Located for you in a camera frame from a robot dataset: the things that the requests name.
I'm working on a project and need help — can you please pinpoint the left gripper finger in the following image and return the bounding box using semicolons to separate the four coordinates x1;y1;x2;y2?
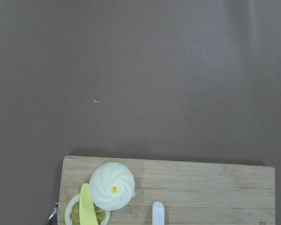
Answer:
43;202;59;225

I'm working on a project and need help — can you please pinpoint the yellow plastic knife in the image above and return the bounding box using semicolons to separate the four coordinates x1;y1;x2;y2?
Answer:
79;183;98;225

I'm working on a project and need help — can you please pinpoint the white ceramic spoon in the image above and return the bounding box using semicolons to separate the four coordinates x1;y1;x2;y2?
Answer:
152;201;165;225

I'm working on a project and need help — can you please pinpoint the white steamed bun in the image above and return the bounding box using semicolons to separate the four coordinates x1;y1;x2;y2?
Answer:
89;162;135;211

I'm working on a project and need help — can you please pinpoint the wooden cutting board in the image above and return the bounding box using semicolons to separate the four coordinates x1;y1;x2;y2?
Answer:
57;155;276;225

